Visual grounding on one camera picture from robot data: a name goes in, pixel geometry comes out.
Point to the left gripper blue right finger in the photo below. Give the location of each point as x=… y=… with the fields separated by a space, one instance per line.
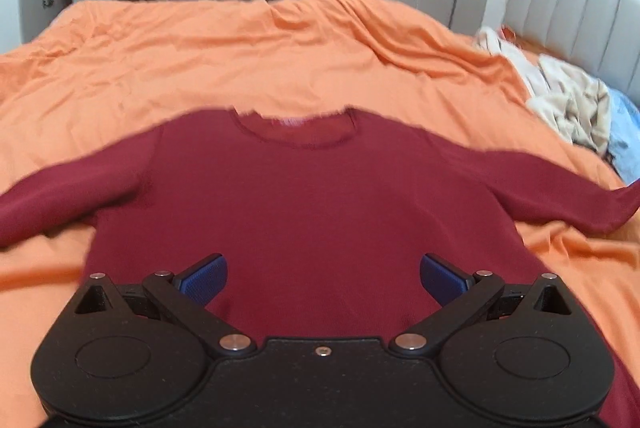
x=463 y=298

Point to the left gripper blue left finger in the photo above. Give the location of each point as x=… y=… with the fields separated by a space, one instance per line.
x=182 y=299

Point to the dark red knit sweater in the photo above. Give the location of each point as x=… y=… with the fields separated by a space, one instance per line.
x=322 y=222

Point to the beige crumpled garment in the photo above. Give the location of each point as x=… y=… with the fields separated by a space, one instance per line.
x=576 y=105

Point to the light blue garment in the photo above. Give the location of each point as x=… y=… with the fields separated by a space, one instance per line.
x=624 y=143

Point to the orange bed duvet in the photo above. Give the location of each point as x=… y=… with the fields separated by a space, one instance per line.
x=105 y=69

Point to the grey padded wooden headboard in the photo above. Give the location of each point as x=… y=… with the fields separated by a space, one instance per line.
x=600 y=36

